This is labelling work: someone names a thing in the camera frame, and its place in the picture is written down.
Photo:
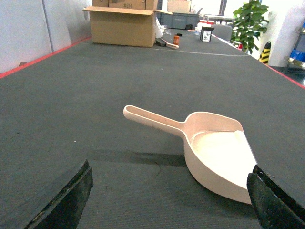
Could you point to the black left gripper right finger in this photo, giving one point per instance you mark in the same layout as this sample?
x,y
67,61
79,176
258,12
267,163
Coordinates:
x,y
274,208

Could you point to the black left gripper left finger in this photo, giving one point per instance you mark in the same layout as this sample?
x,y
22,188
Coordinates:
x,y
57,206

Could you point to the beige plastic scoop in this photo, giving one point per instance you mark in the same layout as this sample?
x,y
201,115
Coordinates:
x,y
216,149

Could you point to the yellow black striped bollard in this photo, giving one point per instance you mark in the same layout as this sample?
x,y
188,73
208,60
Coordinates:
x,y
265,54

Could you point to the green potted plant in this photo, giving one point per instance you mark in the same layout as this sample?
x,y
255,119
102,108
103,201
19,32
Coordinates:
x,y
248,24

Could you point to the black white small box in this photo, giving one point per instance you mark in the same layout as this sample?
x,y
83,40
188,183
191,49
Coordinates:
x,y
206,33

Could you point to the orange bottle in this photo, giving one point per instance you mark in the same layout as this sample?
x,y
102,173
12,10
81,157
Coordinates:
x,y
176,40

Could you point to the open cardboard box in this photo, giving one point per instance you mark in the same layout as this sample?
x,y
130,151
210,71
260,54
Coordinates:
x,y
124,26

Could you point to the grey plastic crate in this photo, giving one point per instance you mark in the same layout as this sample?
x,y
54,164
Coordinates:
x,y
177,20

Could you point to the wooden handle brush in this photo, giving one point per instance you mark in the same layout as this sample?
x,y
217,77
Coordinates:
x,y
163,43

